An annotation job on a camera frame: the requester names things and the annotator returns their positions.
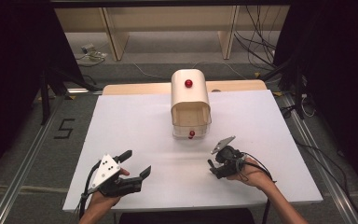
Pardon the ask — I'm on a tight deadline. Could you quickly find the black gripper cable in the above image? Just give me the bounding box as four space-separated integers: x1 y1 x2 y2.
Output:
236 151 278 224
76 161 102 222

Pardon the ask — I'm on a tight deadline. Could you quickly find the light wooden table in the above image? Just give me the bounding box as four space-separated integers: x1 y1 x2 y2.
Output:
102 79 268 96

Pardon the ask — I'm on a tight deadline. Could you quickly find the bundle of black cables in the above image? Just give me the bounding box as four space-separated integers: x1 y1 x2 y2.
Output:
233 5 278 69

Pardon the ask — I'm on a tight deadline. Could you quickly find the person's right hand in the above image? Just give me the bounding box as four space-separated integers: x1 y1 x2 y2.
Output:
226 157 277 191

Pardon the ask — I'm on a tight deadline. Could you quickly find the dark curtain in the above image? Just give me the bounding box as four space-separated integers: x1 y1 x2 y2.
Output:
273 0 358 200
0 0 87 188

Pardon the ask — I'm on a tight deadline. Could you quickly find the black tripod stand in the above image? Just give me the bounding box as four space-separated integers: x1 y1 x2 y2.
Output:
39 66 98 126
260 52 309 120

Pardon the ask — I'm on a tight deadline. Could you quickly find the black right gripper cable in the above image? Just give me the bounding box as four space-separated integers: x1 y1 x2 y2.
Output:
236 151 278 224

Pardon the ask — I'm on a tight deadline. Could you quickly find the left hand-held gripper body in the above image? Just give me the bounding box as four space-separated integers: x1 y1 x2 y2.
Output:
88 154 144 198

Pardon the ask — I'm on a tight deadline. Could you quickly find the white board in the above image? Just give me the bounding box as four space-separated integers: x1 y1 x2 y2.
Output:
62 90 324 213

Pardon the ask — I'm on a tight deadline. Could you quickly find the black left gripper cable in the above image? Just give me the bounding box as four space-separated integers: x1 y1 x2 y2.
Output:
76 161 102 222

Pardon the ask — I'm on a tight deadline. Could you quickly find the light wooden furniture frame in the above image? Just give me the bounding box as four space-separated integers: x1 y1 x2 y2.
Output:
54 6 291 62

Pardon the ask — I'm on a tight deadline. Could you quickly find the power adapter with white cable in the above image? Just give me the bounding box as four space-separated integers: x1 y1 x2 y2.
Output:
76 43 109 68

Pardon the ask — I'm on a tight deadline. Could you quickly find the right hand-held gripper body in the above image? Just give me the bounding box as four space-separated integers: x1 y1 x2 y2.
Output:
210 135 247 175

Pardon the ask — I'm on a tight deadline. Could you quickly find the cream arched drawer cabinet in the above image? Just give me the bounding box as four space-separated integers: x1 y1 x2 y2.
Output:
170 68 213 140

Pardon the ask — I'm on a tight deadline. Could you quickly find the person's left hand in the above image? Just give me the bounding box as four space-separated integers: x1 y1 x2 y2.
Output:
88 168 131 217

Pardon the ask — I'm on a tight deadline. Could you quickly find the metal floor rail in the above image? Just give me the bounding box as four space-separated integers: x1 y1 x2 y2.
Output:
0 95 67 224
281 92 358 224

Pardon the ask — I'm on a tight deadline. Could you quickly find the black floor cable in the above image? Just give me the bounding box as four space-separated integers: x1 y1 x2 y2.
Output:
294 139 358 224

